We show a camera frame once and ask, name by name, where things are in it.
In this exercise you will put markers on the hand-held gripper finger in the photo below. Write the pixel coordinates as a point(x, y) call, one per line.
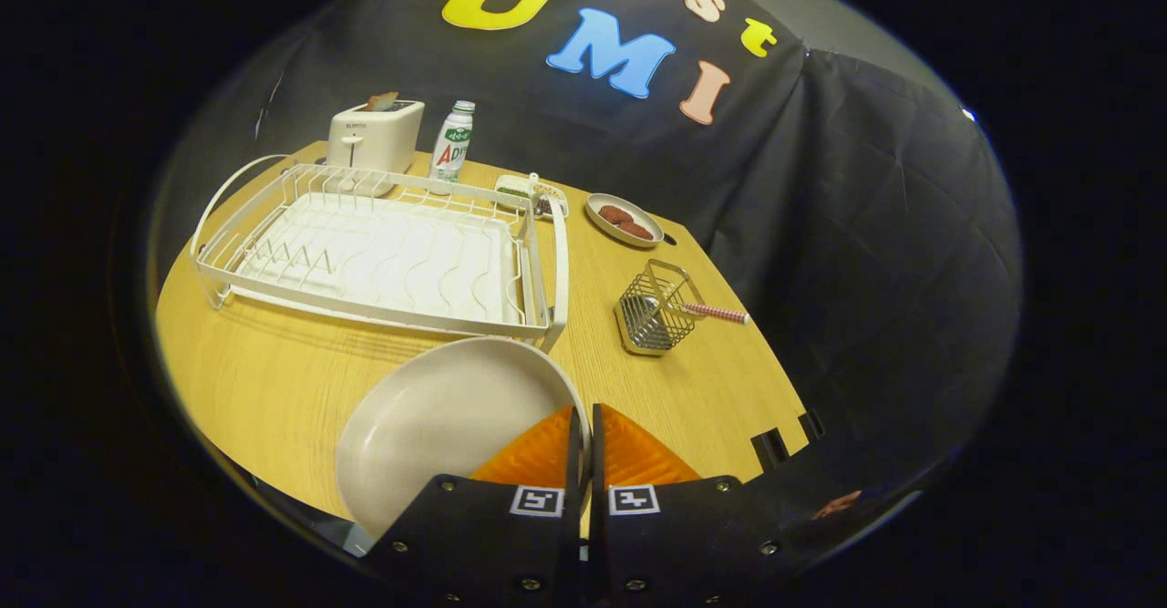
point(596, 462)
point(574, 462)

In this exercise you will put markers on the cream round plate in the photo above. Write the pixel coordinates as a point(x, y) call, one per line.
point(438, 417)

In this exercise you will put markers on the grey plate with raised rim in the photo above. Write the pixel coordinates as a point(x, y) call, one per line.
point(631, 241)

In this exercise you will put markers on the white divided dish with beans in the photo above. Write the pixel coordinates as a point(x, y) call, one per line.
point(515, 186)

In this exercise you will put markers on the brown meat patty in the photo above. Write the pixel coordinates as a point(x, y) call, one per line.
point(638, 230)
point(615, 214)

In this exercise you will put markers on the white drink bottle green label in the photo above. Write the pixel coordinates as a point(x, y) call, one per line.
point(451, 148)

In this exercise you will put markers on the black backdrop cloth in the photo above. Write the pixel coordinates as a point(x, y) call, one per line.
point(866, 225)

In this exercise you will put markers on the white toaster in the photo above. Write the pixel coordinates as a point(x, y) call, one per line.
point(374, 139)

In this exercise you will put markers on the brown toast slice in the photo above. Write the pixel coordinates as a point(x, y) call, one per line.
point(383, 102)

